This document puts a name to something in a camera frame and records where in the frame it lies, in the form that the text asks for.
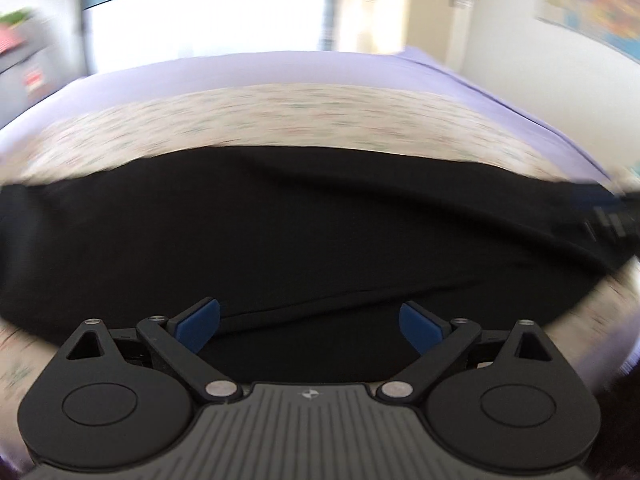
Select black pants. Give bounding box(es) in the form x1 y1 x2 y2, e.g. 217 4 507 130
1 146 639 382

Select floral bed blanket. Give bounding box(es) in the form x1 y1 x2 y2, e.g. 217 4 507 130
0 82 640 401

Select lavender bed sheet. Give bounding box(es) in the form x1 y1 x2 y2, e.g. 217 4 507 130
1 48 608 181

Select grey headboard cushion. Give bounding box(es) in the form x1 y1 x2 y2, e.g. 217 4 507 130
1 9 87 126

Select white and teal wardrobe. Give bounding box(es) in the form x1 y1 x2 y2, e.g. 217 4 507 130
82 0 333 73

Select cream door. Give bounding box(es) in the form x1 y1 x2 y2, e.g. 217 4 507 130
332 0 476 70

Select colourful wall map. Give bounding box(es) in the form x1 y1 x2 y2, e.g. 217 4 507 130
538 0 639 61

